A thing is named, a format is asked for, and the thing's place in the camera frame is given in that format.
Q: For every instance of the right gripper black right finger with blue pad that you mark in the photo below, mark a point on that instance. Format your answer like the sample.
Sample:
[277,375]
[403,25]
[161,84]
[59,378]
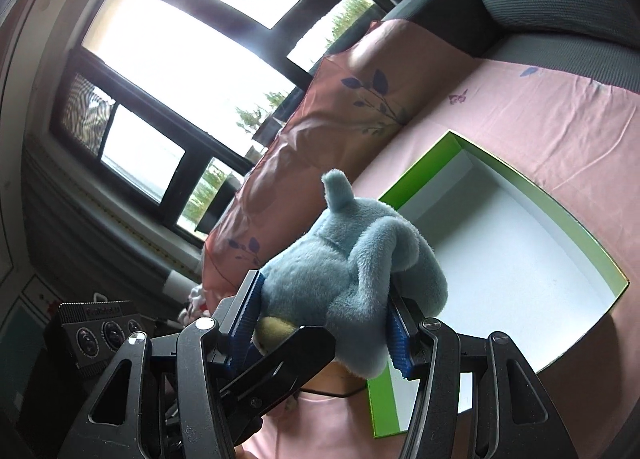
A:
[512,413]

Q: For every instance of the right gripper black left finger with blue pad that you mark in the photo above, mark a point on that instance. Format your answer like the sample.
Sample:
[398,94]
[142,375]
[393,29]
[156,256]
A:
[196,393]

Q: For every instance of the light blue plush toy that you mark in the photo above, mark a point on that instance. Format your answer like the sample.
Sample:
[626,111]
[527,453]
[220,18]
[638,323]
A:
[338,276]

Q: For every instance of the white red small plush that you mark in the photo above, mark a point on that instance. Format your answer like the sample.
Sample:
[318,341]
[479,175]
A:
[195,308]

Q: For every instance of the black device with round knobs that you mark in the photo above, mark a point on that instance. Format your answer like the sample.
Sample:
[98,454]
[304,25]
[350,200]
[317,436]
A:
[92,332]

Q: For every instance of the green cardboard box white inside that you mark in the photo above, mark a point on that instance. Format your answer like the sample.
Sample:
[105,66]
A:
[515,260]

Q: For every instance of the pink bed sheet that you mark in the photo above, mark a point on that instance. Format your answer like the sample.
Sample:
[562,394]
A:
[578,139]

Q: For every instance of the pink floral pillow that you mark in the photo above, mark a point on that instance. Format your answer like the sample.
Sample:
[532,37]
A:
[364,113]

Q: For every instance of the black framed window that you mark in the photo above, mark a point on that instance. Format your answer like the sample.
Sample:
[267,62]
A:
[172,102]

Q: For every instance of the dark grey sofa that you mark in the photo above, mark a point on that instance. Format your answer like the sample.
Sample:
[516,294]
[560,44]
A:
[597,39]

